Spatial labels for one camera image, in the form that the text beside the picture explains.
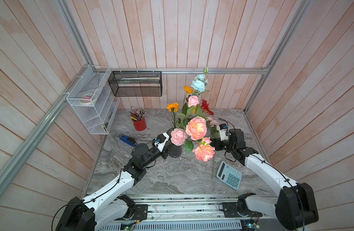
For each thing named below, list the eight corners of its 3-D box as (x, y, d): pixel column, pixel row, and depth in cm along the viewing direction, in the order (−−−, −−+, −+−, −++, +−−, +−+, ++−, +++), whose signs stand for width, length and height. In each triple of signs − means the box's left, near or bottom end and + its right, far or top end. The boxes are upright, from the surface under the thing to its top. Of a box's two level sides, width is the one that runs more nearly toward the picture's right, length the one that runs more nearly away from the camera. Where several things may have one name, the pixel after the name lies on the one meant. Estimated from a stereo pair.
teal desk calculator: (214, 177, 87) (216, 175, 84) (221, 162, 93) (222, 160, 90) (236, 190, 82) (238, 188, 79) (241, 173, 88) (244, 171, 86)
